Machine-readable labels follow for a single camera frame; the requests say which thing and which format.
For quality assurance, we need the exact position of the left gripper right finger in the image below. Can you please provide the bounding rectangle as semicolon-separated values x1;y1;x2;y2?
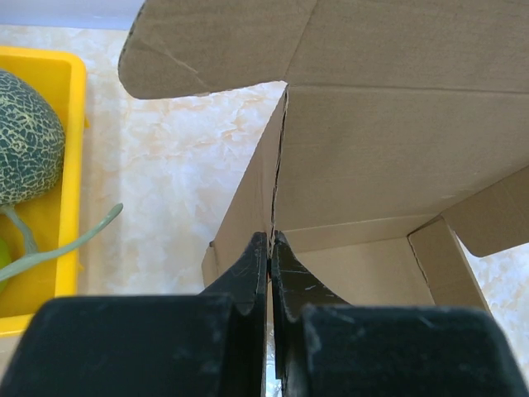
270;232;528;396

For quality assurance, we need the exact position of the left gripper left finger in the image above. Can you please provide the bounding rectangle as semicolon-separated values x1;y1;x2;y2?
1;232;268;397

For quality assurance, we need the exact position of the brown cardboard box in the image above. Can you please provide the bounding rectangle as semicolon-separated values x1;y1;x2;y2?
118;1;528;309

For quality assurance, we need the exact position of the green lime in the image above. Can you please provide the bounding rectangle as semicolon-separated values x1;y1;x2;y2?
0;238;12;293

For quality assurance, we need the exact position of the green melon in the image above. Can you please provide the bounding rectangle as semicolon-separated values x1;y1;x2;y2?
0;69;124;282

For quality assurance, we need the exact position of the yellow plastic tray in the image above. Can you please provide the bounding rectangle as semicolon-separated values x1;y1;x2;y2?
1;46;88;337

